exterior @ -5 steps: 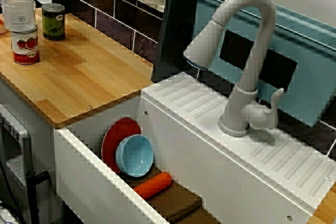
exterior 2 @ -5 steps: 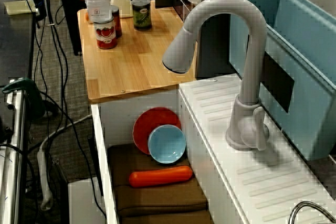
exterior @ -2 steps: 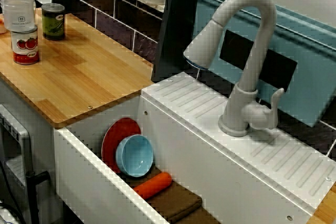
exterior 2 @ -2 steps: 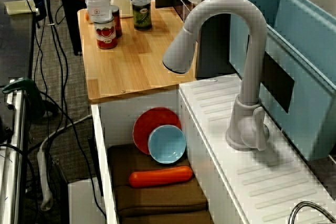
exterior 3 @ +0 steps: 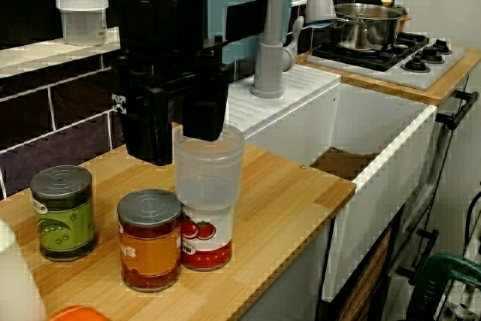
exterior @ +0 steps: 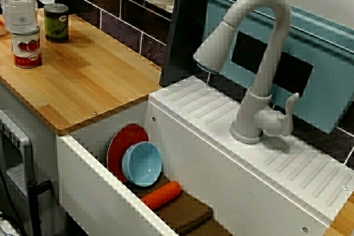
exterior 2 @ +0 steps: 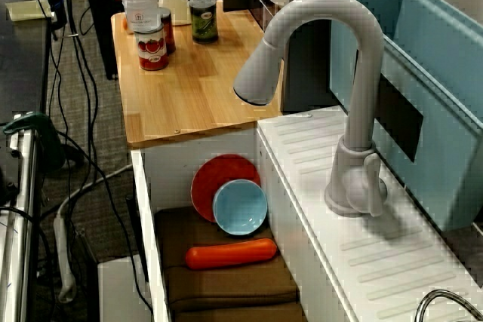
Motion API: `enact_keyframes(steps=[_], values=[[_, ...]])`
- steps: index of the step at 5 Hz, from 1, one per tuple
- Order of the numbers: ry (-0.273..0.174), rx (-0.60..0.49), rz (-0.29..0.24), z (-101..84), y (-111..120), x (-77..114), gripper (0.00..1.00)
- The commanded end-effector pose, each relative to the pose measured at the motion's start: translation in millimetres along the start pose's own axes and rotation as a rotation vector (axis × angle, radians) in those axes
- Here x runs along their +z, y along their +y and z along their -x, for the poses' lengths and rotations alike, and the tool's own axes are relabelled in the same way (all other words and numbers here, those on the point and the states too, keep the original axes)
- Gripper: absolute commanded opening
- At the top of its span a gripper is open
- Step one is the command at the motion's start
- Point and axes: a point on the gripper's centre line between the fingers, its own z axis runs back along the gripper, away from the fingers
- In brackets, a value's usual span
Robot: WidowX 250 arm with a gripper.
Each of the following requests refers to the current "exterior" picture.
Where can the clear plastic cup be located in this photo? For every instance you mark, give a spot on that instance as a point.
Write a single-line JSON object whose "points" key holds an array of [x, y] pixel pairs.
{"points": [[19, 15]]}

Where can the orange toy bread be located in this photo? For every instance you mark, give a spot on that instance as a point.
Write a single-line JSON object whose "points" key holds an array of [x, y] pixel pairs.
{"points": [[2, 27]]}

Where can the green pea label can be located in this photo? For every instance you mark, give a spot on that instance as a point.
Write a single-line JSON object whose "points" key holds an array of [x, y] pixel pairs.
{"points": [[55, 26]]}

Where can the tomato label can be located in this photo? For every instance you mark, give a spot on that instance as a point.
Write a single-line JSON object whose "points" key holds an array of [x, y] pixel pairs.
{"points": [[26, 51]]}

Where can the gray appliance door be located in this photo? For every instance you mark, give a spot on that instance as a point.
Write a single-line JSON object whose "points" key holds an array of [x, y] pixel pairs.
{"points": [[25, 150]]}

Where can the black vertical panel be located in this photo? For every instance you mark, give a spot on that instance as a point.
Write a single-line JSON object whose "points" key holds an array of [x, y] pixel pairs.
{"points": [[188, 39]]}

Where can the red plate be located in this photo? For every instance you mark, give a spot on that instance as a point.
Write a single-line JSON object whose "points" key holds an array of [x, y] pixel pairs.
{"points": [[121, 142]]}

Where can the light blue bowl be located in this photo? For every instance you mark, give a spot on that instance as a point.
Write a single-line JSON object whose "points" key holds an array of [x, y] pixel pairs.
{"points": [[143, 164]]}

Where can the orange carrot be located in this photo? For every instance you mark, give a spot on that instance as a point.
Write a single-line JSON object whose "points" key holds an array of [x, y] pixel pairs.
{"points": [[163, 196]]}

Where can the gray toy faucet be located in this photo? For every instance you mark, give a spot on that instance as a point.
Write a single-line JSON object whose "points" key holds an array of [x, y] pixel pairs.
{"points": [[279, 26]]}

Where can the white toy sink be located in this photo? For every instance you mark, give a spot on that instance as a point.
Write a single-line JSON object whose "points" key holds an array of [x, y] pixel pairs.
{"points": [[221, 178]]}

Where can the black rectangular sheet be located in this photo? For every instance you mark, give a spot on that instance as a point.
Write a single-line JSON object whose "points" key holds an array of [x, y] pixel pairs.
{"points": [[293, 75]]}

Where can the brown folded cloth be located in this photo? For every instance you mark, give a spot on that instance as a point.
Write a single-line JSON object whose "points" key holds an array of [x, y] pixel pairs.
{"points": [[190, 214]]}

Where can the wooden stove countertop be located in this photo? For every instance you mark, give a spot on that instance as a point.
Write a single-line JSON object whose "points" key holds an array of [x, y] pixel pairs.
{"points": [[345, 219]]}

